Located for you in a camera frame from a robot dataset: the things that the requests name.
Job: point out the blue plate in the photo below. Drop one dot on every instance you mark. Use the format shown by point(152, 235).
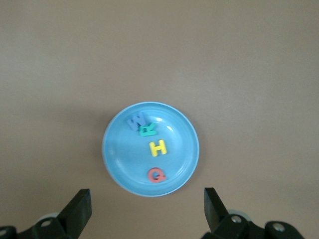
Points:
point(124, 154)

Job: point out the blue letter W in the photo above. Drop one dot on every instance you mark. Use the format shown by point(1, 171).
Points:
point(135, 121)

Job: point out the red letter Q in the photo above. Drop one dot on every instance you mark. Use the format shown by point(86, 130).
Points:
point(156, 175)

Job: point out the teal letter R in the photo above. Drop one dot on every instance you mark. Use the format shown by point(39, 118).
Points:
point(148, 130)

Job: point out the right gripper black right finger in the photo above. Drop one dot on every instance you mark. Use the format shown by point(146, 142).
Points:
point(215, 214)

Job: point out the yellow letter H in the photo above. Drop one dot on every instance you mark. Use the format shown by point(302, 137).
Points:
point(157, 148)

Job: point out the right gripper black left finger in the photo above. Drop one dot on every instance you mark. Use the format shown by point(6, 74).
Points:
point(77, 211)

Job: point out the brown table cover sheet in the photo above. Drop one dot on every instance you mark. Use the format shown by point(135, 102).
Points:
point(224, 74)

